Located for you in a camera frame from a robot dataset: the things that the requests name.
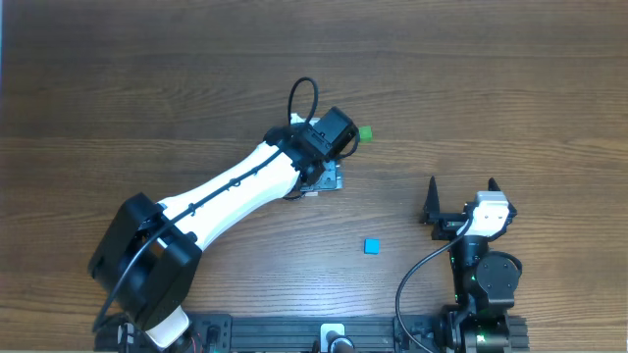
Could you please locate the mounting rail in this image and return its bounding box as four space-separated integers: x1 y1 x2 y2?
95 313 531 353

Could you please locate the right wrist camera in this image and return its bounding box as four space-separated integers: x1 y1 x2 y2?
463 190 511 237

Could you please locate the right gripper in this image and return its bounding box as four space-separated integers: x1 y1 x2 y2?
420 176 518 241

